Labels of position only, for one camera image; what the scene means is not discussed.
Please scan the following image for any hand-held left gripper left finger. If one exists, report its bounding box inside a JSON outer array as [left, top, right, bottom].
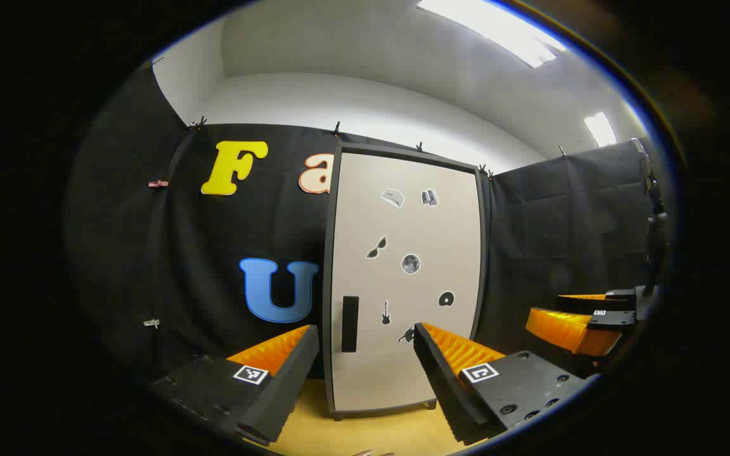
[[153, 325, 320, 444]]

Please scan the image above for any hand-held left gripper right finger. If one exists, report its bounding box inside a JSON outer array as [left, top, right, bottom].
[[414, 323, 597, 444]]

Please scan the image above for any beige cabinet door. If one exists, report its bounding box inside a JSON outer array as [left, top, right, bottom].
[[332, 152, 483, 412]]

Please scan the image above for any black door handle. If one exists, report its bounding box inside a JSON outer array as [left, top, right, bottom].
[[342, 296, 360, 353]]

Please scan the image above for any black backdrop cloth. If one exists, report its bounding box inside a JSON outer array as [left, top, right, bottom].
[[67, 63, 657, 381]]

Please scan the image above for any small ceiling light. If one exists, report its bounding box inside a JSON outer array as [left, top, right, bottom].
[[584, 112, 619, 148]]

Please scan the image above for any long ceiling light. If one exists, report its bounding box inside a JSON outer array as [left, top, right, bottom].
[[416, 0, 559, 69]]

